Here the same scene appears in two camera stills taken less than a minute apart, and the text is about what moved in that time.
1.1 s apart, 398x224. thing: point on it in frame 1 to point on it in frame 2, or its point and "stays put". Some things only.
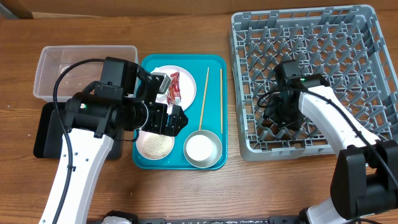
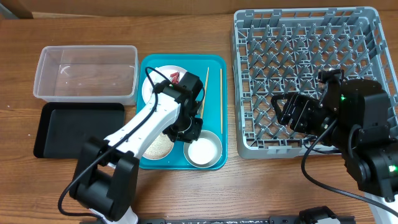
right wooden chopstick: [221, 100] stays put
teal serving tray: [208, 111] stays put
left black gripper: [174, 128] to [194, 132]
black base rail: [273, 219] stays put
